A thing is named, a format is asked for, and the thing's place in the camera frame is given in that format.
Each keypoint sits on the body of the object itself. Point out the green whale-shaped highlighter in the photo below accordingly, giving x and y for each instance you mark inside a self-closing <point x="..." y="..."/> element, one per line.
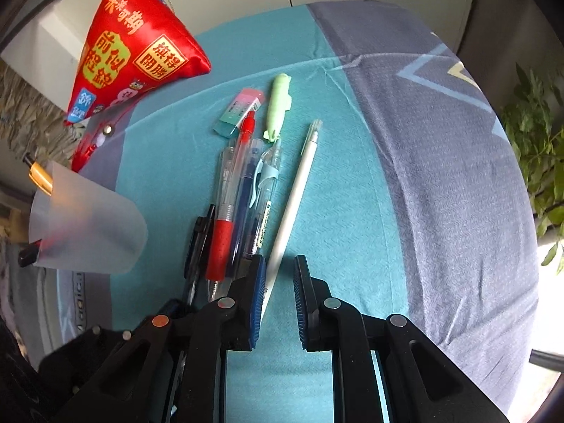
<point x="278" y="105"/>

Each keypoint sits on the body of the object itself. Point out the green leafy plant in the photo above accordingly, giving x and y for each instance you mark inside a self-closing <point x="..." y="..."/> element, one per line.
<point x="535" y="141"/>

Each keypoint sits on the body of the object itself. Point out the gold pen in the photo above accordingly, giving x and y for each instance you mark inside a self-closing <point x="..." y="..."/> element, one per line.
<point x="39" y="172"/>

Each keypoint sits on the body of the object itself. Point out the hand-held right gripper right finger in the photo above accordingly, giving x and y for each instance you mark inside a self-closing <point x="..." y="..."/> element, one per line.
<point x="301" y="304"/>

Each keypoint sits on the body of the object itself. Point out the black pen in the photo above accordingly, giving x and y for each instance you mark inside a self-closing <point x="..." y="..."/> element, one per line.
<point x="198" y="238"/>

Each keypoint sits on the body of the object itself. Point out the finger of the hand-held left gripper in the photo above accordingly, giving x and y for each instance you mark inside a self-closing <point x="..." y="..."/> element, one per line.
<point x="88" y="352"/>

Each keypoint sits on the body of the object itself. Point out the clear pen with blue barrel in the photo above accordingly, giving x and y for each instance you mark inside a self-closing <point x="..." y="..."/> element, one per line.
<point x="244" y="194"/>

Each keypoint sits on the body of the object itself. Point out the white pen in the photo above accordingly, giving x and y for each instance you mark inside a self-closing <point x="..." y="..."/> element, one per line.
<point x="293" y="198"/>

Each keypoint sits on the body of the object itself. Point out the red gel pen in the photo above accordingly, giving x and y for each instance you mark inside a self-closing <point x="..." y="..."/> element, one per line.
<point x="222" y="233"/>

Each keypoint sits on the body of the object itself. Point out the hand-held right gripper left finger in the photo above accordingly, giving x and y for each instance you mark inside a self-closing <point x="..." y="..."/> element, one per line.
<point x="257" y="299"/>

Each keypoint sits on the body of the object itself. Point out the clear pen with light-blue clip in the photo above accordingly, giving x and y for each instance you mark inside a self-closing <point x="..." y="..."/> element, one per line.
<point x="268" y="176"/>

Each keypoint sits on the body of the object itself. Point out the pink and teal eraser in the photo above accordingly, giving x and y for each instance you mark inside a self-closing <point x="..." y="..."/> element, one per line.
<point x="240" y="110"/>

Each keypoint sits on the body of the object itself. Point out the frosted plastic cup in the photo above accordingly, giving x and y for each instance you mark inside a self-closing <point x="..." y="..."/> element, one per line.
<point x="88" y="224"/>

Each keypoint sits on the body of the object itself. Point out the red pyramid satin pouch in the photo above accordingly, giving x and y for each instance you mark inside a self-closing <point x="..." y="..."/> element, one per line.
<point x="136" y="44"/>

